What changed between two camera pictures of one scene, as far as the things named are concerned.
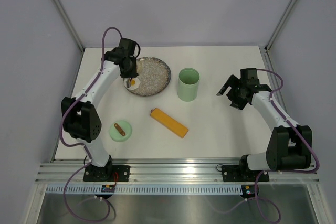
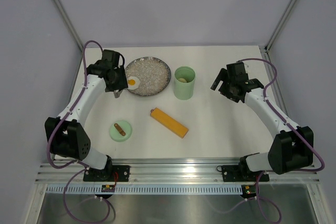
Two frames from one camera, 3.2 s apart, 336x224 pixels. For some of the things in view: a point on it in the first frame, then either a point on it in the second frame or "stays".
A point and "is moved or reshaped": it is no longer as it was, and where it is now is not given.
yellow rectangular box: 169,123 stays
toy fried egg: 135,83 stays
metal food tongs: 128,82 is moved or reshaped
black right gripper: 231,81 → 223,76
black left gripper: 134,73 → 122,84
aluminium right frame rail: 267,62 stays
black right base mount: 241,173 stays
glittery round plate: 155,76 stays
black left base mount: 105,173 stays
